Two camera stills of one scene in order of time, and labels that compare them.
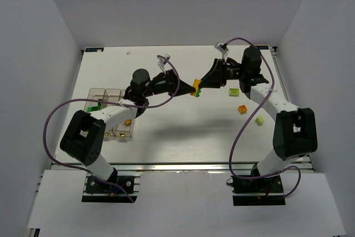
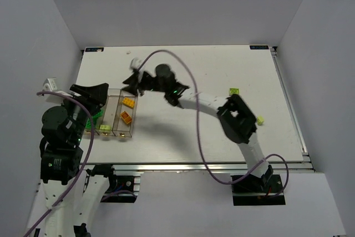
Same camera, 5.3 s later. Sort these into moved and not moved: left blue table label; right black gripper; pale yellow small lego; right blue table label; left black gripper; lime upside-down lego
Moved: left black gripper; right black gripper
Not moved: left blue table label; right blue table label; pale yellow small lego; lime upside-down lego
